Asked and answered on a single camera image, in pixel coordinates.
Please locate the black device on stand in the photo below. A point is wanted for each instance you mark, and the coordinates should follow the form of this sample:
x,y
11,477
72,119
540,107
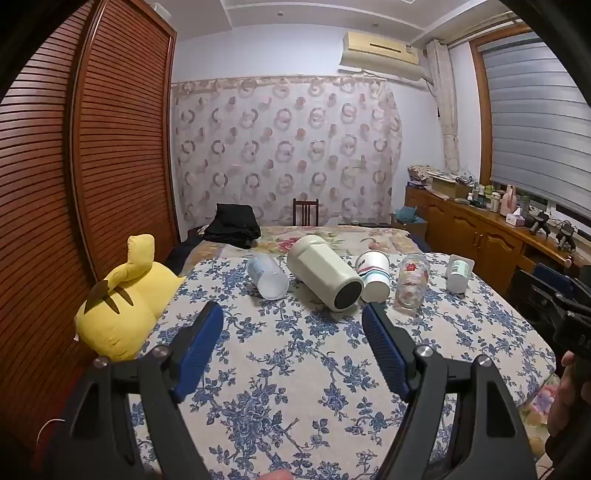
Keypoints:
x,y
539,224
565,237

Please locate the cream wall air conditioner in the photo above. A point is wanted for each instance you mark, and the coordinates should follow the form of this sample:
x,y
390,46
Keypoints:
x,y
381,53

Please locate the beige gathered curtain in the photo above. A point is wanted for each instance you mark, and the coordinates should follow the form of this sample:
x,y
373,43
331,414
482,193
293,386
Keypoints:
x,y
447,106

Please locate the person's right hand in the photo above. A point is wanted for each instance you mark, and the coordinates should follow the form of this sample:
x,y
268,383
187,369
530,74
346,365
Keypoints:
x,y
570,401

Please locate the clear plastic cup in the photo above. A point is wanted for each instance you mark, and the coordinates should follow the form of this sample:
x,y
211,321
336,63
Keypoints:
x,y
268,277

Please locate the blue floral white cloth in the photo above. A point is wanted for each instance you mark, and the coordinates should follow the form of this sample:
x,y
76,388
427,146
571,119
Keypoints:
x,y
295,360

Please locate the floral bedspread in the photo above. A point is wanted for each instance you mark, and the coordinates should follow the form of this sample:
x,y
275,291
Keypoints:
x,y
277,237

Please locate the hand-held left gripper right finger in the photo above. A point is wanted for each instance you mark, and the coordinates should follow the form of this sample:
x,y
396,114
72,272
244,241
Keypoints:
x,y
385,353

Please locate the small white mug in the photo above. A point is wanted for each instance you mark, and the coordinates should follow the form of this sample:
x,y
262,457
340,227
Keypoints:
x,y
458,277

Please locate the dark wooden chair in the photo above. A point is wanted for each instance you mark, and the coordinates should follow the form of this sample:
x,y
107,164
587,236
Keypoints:
x,y
305,213

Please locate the black bag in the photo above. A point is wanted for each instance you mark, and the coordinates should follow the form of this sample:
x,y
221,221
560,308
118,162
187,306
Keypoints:
x,y
233,226

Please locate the louvered wooden wardrobe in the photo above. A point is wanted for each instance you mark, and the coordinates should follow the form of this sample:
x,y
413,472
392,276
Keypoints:
x,y
92,161

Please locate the yellow plush toy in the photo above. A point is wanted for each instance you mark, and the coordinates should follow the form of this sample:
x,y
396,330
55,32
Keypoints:
x,y
122,309

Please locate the blue cloth bundle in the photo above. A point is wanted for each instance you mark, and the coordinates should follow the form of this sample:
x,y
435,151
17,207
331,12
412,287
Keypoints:
x,y
408,214

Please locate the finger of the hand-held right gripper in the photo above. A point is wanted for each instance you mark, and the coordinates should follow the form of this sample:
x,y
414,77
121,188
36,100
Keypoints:
x,y
538,300

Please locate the floral printed glass cup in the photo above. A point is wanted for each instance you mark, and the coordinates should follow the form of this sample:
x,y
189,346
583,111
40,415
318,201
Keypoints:
x,y
412,281

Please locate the pink bottle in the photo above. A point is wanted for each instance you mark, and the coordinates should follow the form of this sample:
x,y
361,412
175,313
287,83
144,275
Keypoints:
x,y
509,198

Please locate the striped white paper cup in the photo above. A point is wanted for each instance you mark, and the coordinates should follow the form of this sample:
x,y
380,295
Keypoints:
x,y
373,279

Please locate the cardboard box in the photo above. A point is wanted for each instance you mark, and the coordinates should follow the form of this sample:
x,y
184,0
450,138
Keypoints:
x,y
450,188

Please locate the white tissue box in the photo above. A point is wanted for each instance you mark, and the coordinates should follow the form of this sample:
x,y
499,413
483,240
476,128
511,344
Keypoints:
x,y
514,218

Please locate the wooden sideboard cabinet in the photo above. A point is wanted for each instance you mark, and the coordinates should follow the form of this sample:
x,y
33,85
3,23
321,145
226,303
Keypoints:
x,y
471,235

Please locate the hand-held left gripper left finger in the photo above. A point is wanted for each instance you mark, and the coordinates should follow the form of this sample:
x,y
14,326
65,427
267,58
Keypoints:
x,y
198,355

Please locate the grey window blind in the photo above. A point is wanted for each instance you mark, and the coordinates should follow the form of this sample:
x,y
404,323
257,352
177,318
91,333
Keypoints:
x,y
540,110

